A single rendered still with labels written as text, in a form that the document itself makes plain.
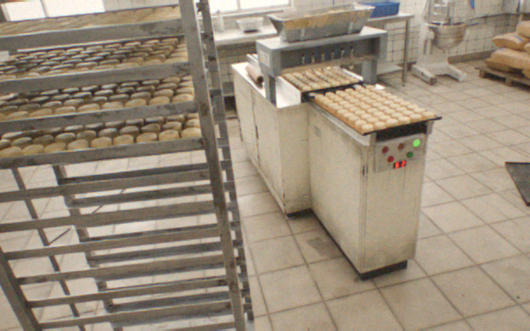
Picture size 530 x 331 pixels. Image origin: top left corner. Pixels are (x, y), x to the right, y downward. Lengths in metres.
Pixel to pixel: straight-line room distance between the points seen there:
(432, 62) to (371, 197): 4.20
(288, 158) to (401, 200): 0.78
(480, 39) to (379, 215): 5.24
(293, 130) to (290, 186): 0.39
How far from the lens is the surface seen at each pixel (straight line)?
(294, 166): 2.54
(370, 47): 2.61
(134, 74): 0.94
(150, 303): 1.91
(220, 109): 1.38
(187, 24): 0.87
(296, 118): 2.42
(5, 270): 1.30
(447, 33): 5.56
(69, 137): 1.16
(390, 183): 2.00
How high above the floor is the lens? 1.60
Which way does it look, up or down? 27 degrees down
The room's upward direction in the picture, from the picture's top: 6 degrees counter-clockwise
